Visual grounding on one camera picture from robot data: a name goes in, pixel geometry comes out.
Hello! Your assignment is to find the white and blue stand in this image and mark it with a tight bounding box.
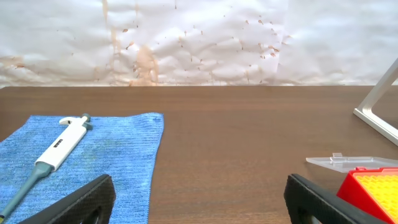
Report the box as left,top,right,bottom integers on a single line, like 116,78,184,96
353,57,398,147

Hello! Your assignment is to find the red and yellow tip box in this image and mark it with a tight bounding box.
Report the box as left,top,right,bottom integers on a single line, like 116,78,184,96
305,152,398,224

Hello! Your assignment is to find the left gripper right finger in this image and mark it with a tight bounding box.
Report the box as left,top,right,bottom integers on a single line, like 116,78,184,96
283,173,389,224

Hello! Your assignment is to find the white pipette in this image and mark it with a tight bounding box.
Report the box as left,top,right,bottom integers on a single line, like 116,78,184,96
0,113,94,220

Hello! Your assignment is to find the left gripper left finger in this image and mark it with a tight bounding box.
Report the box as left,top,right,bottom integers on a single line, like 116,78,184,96
17,174,117,224

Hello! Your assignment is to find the blue cloth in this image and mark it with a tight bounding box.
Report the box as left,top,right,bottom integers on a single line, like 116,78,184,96
0,112,165,224

